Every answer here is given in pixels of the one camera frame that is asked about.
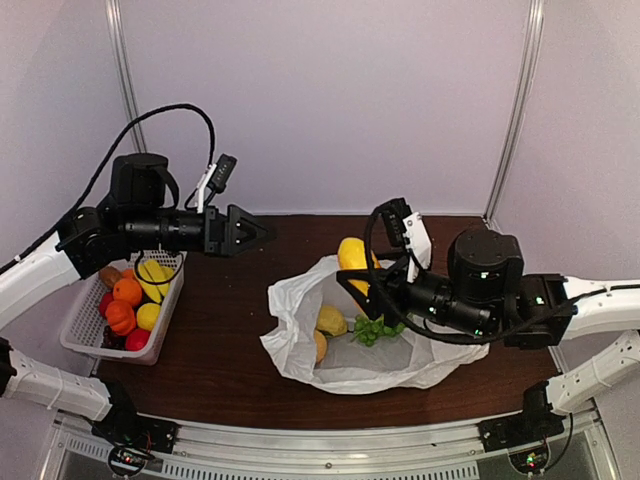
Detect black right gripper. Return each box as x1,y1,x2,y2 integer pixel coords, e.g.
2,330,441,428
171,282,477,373
336,250,495,341

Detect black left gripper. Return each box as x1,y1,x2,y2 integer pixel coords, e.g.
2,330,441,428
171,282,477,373
122,202,277,257

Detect yellow orange mango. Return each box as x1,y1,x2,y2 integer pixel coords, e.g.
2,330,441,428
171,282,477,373
337,237,381,297

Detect green fruit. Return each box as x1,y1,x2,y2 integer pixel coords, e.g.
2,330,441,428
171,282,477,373
352,315,405,347

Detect white plastic bag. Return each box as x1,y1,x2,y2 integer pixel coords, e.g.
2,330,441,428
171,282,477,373
260,255,489,395

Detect yellow banana bunch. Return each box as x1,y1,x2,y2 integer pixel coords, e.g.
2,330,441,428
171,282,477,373
133,259,175,304

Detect orange fruit from bag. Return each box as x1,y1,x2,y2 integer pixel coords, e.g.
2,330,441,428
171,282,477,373
112,278,143,307

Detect brown kiwi fruit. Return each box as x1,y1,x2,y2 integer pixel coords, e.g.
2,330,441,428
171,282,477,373
98,266,123,290

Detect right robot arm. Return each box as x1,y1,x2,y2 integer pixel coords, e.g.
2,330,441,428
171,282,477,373
336,230,639,451

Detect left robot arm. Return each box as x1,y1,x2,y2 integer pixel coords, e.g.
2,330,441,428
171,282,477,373
1,154,274,445

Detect pale yellow bumpy fruit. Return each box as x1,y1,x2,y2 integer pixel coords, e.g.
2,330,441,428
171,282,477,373
316,305,348,337

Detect peach fruit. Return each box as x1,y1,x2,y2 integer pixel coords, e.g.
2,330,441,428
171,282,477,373
313,330,328,364

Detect yellow fruit lower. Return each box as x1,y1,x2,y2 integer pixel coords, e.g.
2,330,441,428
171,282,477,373
136,303,161,332

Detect red fruit lower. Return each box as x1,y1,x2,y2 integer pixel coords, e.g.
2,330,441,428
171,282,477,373
125,328,151,352

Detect red fruit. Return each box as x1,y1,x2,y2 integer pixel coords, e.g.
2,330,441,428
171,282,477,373
98,291,114,318
125,328,151,352

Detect red fruit upper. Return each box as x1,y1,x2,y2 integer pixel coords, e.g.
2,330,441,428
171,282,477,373
98,291,114,318

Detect dark purple grapes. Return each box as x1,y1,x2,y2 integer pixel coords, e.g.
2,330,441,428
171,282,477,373
101,326,126,350

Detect white perforated plastic basket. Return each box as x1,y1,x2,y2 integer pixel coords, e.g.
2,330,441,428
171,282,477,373
59,250,186,366

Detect right circuit board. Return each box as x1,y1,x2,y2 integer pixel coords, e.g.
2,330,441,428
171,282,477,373
509,447,550,476

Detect circuit board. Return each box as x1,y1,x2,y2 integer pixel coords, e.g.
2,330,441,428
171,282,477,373
107,446,155,477
509,447,550,476

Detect left circuit board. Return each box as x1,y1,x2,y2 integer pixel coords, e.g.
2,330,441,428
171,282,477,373
107,446,155,477

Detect black right cable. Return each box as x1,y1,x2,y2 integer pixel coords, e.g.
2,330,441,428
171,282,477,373
363,199,576,346

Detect black cable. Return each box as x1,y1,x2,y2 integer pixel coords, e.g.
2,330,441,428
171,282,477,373
363,199,576,346
0,103,218,271

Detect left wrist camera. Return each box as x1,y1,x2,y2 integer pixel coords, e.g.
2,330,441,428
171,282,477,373
195,154,238,213

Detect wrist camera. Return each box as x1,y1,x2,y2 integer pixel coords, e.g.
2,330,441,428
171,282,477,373
382,198,432,283
195,154,238,213

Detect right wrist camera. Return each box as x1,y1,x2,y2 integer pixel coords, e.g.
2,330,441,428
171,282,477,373
382,198,432,283

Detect black left cable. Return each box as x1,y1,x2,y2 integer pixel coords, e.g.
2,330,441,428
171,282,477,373
0,103,218,271

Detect front aluminium rail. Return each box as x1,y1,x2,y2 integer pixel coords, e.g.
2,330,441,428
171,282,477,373
52,392,601,480

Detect left aluminium frame post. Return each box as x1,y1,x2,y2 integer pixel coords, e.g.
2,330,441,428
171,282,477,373
105,0,139,121

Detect aluminium frame post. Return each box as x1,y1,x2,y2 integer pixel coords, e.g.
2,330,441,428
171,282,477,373
483,0,545,228
105,0,139,121

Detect right aluminium frame post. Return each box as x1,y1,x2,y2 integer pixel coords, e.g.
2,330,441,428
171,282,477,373
483,0,545,228

